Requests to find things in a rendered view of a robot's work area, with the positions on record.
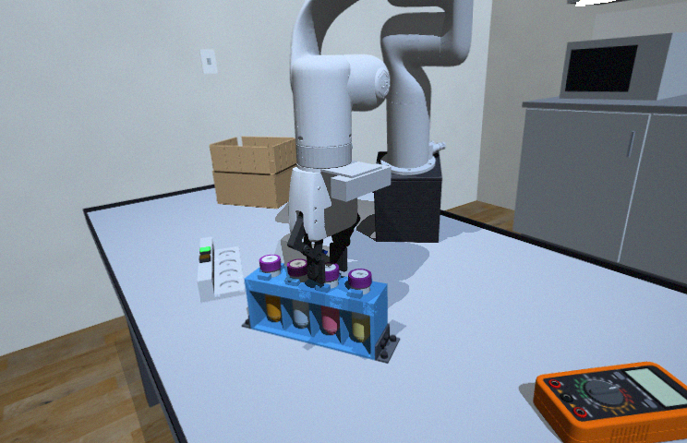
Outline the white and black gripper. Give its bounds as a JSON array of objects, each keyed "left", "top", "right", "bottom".
[{"left": 287, "top": 164, "right": 360, "bottom": 284}]

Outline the black table edge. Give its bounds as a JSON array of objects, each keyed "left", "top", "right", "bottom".
[{"left": 83, "top": 185, "right": 687, "bottom": 443}]

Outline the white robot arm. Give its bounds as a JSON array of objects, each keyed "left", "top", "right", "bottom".
[{"left": 290, "top": 0, "right": 474, "bottom": 202}]

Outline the purple screw cap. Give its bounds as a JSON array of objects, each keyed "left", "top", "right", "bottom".
[
  {"left": 325, "top": 262, "right": 340, "bottom": 281},
  {"left": 259, "top": 255, "right": 282, "bottom": 271},
  {"left": 348, "top": 269, "right": 372, "bottom": 288},
  {"left": 287, "top": 258, "right": 307, "bottom": 277}
]

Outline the light grey button panel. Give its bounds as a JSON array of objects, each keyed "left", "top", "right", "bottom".
[{"left": 274, "top": 240, "right": 330, "bottom": 267}]

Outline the brown cardboard box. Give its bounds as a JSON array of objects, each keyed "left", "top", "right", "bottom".
[{"left": 210, "top": 137, "right": 297, "bottom": 209}]

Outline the blue tube rack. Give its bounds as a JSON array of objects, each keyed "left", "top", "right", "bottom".
[{"left": 244, "top": 263, "right": 388, "bottom": 360}]

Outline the orange digital multimeter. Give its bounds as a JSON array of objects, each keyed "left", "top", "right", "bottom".
[{"left": 533, "top": 362, "right": 687, "bottom": 443}]

